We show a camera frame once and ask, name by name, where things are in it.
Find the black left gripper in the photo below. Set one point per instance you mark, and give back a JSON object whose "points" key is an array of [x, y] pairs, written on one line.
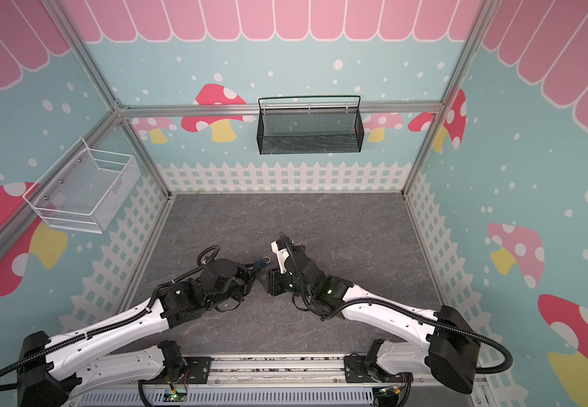
{"points": [[246, 275]]}

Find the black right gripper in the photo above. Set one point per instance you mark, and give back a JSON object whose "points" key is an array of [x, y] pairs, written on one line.
{"points": [[276, 280]]}

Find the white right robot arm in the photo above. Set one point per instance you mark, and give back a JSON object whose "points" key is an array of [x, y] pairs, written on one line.
{"points": [[440, 343]]}

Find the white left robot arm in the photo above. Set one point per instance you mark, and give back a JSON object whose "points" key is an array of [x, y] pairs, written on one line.
{"points": [[47, 368]]}

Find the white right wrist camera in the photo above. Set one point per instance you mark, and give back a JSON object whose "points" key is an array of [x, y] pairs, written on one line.
{"points": [[283, 256]]}

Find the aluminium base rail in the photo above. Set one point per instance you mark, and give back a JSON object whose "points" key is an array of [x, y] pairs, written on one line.
{"points": [[263, 380]]}

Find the black wire mesh basket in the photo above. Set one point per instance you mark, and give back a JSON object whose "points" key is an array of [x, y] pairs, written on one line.
{"points": [[322, 124]]}

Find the white wire mesh basket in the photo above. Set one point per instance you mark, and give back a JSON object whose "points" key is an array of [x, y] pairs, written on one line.
{"points": [[85, 190]]}

